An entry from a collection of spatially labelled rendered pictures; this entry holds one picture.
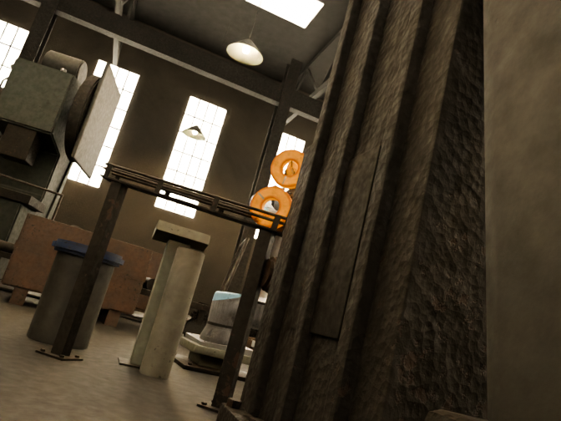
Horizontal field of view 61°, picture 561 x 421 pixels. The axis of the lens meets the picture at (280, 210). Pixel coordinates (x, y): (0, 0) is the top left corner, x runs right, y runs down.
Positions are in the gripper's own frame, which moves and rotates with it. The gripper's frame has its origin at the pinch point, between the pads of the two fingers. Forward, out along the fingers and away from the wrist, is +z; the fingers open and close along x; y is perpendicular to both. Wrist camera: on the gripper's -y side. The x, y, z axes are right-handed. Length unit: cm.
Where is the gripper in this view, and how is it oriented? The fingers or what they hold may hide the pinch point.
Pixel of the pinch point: (291, 164)
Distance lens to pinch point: 187.9
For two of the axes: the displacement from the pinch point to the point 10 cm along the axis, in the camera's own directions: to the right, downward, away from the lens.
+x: 9.4, 1.9, -3.0
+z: -1.5, -5.4, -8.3
